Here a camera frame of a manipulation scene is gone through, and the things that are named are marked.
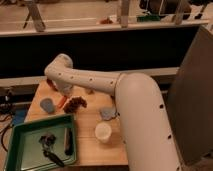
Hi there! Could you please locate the bunch of dark grapes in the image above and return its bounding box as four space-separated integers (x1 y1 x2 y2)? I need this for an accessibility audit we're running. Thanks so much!
63 97 87 113

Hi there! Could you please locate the brown bowl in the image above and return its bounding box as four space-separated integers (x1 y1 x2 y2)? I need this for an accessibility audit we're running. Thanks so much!
46 79 57 91

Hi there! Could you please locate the grey blue cloth piece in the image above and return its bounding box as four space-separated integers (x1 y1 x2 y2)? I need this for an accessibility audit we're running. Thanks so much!
100 107 116 121

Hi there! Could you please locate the white paper cup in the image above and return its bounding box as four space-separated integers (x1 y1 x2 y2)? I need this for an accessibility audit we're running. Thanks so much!
95 122 112 143

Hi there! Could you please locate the small glass under orange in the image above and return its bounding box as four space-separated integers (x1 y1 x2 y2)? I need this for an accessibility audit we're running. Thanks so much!
85 88 94 94

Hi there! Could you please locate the green plastic tray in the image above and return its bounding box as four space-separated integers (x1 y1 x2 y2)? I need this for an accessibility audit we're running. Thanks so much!
3 114 77 171

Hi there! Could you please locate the wooden board table top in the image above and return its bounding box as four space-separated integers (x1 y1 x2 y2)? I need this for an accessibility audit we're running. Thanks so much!
25 81 128 166

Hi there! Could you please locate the orange red pepper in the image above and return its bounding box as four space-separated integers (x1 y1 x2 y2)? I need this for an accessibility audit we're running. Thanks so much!
57 96 68 109

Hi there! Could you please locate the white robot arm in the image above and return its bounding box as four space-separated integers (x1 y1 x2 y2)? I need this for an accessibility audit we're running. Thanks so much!
44 54 182 171

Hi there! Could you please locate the black brush in tray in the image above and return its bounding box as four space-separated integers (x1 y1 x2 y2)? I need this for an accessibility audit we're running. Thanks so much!
64 128 73 155

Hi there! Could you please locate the blue plastic cup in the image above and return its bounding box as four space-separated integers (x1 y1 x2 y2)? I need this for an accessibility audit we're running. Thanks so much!
40 98 55 113

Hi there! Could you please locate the dark utensil in tray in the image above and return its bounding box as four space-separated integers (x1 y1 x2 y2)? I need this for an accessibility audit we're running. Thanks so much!
39 134 65 167

